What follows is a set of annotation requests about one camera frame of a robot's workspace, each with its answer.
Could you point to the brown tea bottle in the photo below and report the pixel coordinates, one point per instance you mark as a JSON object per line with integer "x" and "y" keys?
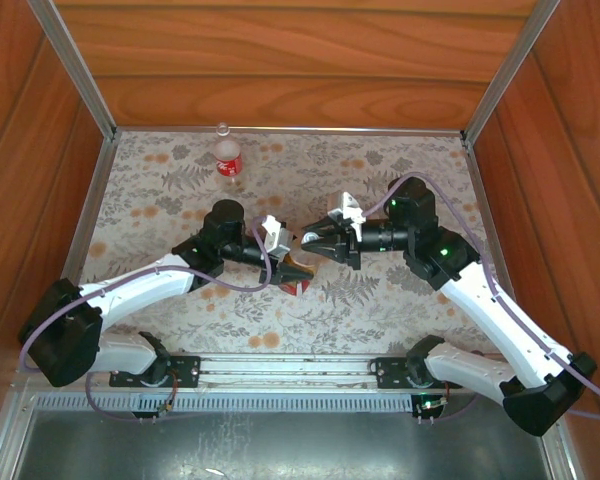
{"x": 299, "y": 288}

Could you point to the white bottle cap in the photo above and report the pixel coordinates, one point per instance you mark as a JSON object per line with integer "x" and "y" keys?
{"x": 308, "y": 239}

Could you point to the clear bottle red cola label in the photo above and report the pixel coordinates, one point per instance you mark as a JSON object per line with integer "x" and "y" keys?
{"x": 228, "y": 162}

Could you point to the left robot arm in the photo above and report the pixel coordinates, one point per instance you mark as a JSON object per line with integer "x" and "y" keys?
{"x": 145, "y": 285}

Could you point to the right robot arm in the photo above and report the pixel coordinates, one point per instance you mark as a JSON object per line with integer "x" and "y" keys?
{"x": 490, "y": 310}

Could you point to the floral tablecloth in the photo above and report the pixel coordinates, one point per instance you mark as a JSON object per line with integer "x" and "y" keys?
{"x": 330, "y": 310}

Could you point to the aluminium front beam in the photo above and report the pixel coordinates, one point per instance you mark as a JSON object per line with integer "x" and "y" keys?
{"x": 280, "y": 372}

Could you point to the grey metal sheet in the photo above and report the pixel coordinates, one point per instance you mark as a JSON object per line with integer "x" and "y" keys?
{"x": 280, "y": 450}

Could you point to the small circuit board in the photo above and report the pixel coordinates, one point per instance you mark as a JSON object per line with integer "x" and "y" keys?
{"x": 166, "y": 407}
{"x": 430, "y": 406}

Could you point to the aluminium side rail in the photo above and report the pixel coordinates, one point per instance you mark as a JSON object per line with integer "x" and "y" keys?
{"x": 492, "y": 235}
{"x": 82, "y": 235}

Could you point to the aluminium back rail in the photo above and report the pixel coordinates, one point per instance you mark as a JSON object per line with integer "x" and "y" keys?
{"x": 180, "y": 130}

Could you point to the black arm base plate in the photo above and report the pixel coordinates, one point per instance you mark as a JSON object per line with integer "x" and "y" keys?
{"x": 185, "y": 372}
{"x": 392, "y": 372}

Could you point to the aluminium frame post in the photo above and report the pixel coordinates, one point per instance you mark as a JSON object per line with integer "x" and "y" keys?
{"x": 506, "y": 70}
{"x": 77, "y": 70}

